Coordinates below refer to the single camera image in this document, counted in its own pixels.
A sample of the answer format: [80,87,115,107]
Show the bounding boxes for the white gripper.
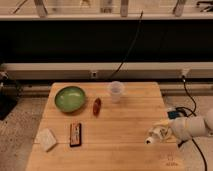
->
[154,120,182,142]

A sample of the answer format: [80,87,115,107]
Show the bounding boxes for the clear plastic bottle white cap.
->
[145,126,172,144]

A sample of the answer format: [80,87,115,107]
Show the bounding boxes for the translucent plastic cup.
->
[108,81,124,103]

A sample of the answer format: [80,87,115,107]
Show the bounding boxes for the dark chocolate bar package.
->
[70,123,82,147]

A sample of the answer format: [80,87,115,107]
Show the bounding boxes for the green bowl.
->
[54,86,86,113]

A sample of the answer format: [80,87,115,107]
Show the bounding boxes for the white sponge block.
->
[36,129,57,152]

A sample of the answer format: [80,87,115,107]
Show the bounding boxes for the black equipment at left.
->
[0,71,21,121]

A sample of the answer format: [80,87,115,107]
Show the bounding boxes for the white wall outlet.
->
[90,70,98,79]

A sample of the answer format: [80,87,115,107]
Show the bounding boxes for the black cable on wall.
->
[103,10,145,81]

